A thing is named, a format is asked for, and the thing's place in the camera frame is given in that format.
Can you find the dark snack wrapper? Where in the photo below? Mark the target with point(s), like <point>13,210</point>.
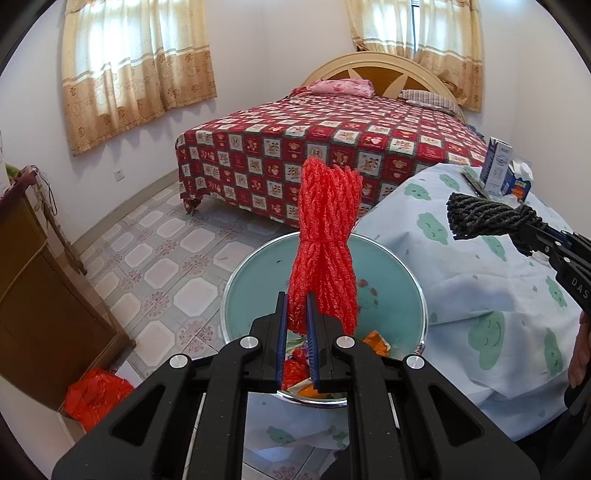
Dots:
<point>473,181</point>

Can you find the cream wooden headboard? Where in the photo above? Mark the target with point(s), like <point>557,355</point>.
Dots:
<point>369,71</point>

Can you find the teal basin with glass rim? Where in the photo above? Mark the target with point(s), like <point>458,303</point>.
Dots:
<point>392,286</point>

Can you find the cloud print tablecloth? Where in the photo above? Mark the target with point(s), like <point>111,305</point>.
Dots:
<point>461,286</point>

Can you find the pink pillow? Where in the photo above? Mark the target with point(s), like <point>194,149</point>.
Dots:
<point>341,87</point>

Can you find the dark grey foam net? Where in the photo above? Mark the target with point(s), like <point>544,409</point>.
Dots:
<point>485,214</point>

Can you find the wooden cabinet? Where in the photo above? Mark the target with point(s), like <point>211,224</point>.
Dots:
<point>41,300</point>

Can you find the bed with red checked sheet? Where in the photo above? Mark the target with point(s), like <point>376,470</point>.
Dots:
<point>323,134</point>

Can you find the blue carton with white cap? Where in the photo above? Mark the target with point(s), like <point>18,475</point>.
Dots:
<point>519,184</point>

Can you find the red foam net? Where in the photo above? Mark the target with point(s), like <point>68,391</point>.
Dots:
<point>323,230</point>

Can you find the wall socket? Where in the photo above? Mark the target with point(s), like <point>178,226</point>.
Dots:
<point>119,174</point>

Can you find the person's right hand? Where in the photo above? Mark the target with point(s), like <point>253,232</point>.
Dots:
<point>582,350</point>

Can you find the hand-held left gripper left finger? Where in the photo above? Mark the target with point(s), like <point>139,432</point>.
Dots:
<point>280,353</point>

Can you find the orange wrapper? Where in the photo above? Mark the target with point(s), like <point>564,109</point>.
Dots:
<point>376,342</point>

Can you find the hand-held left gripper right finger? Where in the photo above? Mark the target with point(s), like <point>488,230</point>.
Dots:
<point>313,348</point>

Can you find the striped pillow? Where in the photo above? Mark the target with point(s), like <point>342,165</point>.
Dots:
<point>429,99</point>

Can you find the red plastic bag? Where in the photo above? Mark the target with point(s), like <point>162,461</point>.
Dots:
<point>97,397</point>

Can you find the white blue carton box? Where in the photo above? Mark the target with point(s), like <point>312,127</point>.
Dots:
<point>496,166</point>

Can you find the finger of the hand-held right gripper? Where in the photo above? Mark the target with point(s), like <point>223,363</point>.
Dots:
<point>531,244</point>
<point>556,232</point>

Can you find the red plastic wrapper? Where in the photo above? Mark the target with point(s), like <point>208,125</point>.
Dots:
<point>295,369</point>

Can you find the beige window curtain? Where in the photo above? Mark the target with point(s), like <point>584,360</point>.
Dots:
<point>443,55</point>
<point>138,69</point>

